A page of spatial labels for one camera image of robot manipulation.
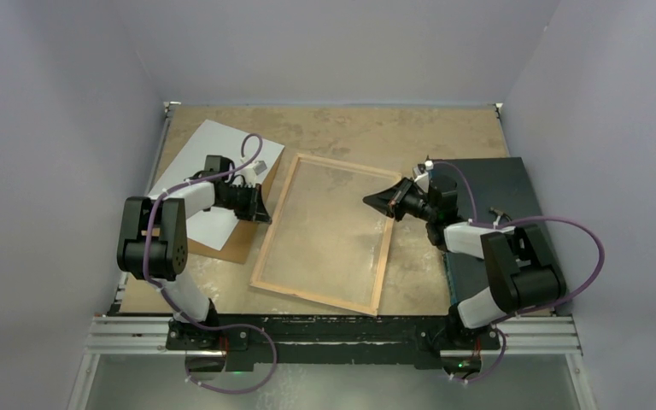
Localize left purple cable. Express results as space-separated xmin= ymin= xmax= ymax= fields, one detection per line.
xmin=142 ymin=133 xmax=278 ymax=396

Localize brown backing board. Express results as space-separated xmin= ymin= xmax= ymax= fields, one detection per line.
xmin=184 ymin=164 xmax=276 ymax=264

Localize printed photo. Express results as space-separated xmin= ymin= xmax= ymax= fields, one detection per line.
xmin=149 ymin=120 xmax=284 ymax=250

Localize aluminium frame rails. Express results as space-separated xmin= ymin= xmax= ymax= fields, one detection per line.
xmin=71 ymin=103 xmax=597 ymax=409

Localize dark blue book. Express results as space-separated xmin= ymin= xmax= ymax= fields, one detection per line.
xmin=430 ymin=157 xmax=542 ymax=305

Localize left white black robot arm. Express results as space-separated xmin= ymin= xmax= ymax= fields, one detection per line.
xmin=116 ymin=155 xmax=272 ymax=349

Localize small hammer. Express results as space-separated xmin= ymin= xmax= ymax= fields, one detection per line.
xmin=489 ymin=207 xmax=513 ymax=225

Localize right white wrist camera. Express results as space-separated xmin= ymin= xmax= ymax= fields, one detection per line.
xmin=412 ymin=160 xmax=434 ymax=184

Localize wooden picture frame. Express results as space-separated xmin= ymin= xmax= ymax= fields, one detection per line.
xmin=249 ymin=152 xmax=404 ymax=318

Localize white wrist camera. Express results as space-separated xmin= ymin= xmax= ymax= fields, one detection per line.
xmin=412 ymin=160 xmax=434 ymax=184
xmin=239 ymin=160 xmax=267 ymax=185

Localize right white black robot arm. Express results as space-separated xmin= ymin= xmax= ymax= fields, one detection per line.
xmin=362 ymin=175 xmax=566 ymax=348

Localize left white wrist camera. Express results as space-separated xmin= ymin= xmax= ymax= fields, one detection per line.
xmin=239 ymin=160 xmax=267 ymax=185

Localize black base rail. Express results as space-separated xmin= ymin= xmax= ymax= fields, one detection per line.
xmin=166 ymin=313 xmax=501 ymax=372

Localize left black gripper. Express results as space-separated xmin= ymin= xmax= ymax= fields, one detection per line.
xmin=217 ymin=182 xmax=272 ymax=224

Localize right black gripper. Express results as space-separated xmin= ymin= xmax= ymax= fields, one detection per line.
xmin=362 ymin=176 xmax=436 ymax=222

